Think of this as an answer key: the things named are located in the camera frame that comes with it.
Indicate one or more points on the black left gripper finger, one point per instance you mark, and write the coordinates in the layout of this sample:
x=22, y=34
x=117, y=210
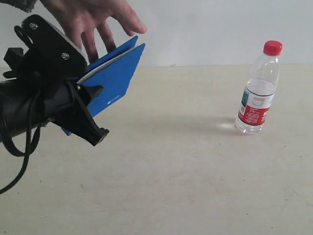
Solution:
x=89, y=93
x=74, y=117

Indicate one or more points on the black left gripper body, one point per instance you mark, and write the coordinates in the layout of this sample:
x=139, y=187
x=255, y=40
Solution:
x=32, y=89

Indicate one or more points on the blue ring binder notebook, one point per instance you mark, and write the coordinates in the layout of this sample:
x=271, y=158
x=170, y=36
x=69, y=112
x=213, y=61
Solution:
x=113, y=72

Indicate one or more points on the clear plastic water bottle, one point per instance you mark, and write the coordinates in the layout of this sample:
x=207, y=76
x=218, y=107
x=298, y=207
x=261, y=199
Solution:
x=260, y=89

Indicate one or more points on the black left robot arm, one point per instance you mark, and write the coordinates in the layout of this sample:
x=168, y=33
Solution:
x=40, y=88

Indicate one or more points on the grey sleeved forearm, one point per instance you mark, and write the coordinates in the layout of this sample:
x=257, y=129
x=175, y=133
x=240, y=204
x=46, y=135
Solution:
x=23, y=5

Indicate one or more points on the person's open hand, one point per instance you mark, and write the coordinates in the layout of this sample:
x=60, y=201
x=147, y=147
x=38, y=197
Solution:
x=81, y=18

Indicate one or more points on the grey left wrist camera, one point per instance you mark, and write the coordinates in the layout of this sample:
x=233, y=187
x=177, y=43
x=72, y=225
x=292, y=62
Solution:
x=54, y=45

